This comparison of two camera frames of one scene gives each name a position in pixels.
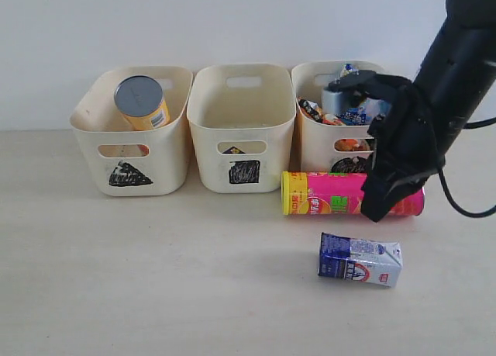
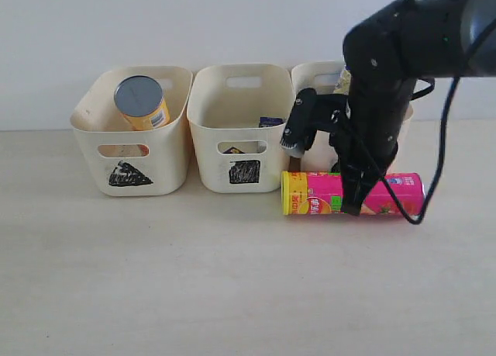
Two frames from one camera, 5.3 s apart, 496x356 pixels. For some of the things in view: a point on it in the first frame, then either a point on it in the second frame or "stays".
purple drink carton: x=232 y=150 stays
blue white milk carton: x=373 y=261 to x=268 y=121
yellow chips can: x=139 y=99 stays
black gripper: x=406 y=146 to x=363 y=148
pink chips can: x=332 y=192 stays
